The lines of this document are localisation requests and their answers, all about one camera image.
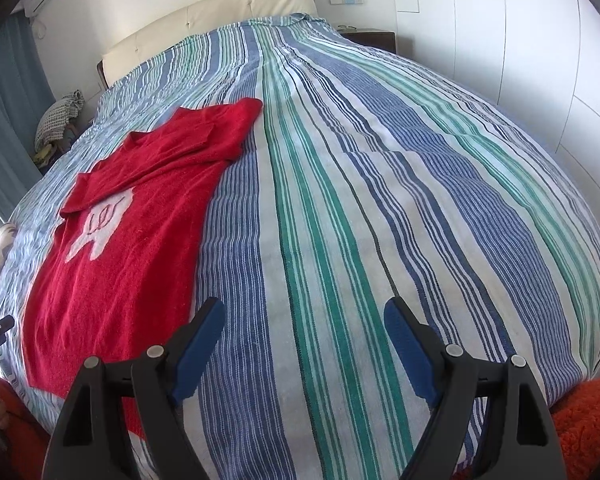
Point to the teal curtain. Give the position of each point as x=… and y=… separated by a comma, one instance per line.
x=24, y=97

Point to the orange fluffy garment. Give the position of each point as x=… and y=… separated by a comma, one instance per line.
x=577, y=421

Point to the red knit sweater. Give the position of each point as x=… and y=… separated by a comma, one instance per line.
x=120, y=274

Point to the white wardrobe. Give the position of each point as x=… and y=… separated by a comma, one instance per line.
x=537, y=60

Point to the striped blue green bedspread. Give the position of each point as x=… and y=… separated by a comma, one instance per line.
x=365, y=177

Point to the cream padded headboard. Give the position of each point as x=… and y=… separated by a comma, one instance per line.
x=197, y=18

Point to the pile of clothes on chair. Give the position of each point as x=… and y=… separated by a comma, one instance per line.
x=57, y=130

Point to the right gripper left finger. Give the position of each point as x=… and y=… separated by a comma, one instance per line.
x=91, y=439

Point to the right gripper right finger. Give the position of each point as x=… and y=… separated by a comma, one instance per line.
x=518, y=438

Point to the dark wooden nightstand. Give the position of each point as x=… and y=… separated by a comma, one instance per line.
x=370, y=37

